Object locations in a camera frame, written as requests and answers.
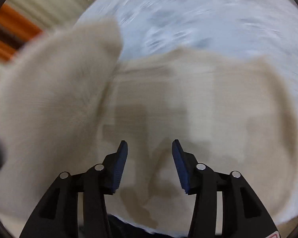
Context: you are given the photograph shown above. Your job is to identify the blue butterfly bed cover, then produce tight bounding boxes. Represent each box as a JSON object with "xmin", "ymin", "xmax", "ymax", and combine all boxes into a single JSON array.
[{"xmin": 77, "ymin": 0, "xmax": 298, "ymax": 231}]

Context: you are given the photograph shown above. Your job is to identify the cream curtain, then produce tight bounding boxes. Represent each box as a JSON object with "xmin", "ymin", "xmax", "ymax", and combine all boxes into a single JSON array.
[{"xmin": 0, "ymin": 0, "xmax": 100, "ymax": 85}]

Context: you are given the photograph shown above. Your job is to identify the beige knit sweater black hearts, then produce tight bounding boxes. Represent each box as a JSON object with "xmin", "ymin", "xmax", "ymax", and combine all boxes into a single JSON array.
[{"xmin": 0, "ymin": 20, "xmax": 298, "ymax": 235}]

